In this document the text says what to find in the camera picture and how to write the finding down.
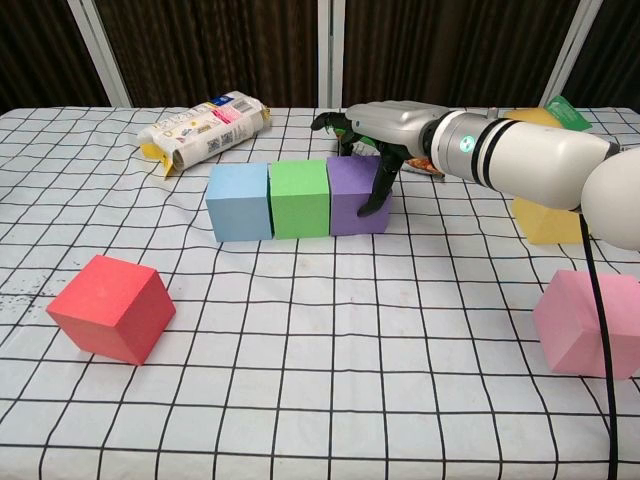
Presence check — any blue foam cube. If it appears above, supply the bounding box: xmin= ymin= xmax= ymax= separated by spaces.
xmin=205 ymin=162 xmax=274 ymax=244

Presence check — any green snack bag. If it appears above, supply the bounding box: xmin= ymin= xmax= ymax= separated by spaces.
xmin=324 ymin=117 xmax=447 ymax=180

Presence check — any white black checkered tablecloth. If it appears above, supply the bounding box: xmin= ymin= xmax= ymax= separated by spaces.
xmin=0 ymin=106 xmax=640 ymax=480

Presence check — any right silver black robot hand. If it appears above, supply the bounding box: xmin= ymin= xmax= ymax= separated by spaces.
xmin=310 ymin=99 xmax=441 ymax=218

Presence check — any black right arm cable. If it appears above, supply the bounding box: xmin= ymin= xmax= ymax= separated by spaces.
xmin=579 ymin=209 xmax=621 ymax=480

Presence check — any green foam cube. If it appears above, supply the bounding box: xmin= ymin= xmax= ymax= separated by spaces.
xmin=268 ymin=159 xmax=332 ymax=240

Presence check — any white cracker package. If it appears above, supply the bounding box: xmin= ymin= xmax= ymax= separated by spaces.
xmin=138 ymin=90 xmax=272 ymax=180

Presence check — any red foam cube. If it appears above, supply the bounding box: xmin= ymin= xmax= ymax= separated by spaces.
xmin=45 ymin=254 xmax=177 ymax=368

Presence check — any pink foam cube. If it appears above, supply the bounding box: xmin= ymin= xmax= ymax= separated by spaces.
xmin=532 ymin=269 xmax=640 ymax=382

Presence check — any yellow foam cube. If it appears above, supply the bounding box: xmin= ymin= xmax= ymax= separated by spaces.
xmin=510 ymin=197 xmax=601 ymax=245

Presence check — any purple foam cube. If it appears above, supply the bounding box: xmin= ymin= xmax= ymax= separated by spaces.
xmin=327 ymin=154 xmax=393 ymax=237

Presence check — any small green packet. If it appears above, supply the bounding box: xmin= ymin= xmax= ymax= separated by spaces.
xmin=543 ymin=94 xmax=593 ymax=134

